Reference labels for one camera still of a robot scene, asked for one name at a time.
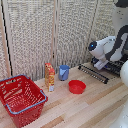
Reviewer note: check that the red plastic bowl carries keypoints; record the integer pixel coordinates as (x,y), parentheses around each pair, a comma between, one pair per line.
(77,87)

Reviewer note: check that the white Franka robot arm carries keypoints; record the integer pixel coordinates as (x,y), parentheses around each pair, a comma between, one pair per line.
(110,46)

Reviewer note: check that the red plastic shopping basket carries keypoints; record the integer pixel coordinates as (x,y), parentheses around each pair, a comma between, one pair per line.
(20,100)

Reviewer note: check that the blue mug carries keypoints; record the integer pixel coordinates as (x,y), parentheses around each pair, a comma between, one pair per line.
(63,73)

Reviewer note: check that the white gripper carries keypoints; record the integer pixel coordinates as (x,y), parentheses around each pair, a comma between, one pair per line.
(101,64)

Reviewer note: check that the orange food carton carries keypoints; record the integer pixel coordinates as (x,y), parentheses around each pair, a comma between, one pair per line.
(50,78)

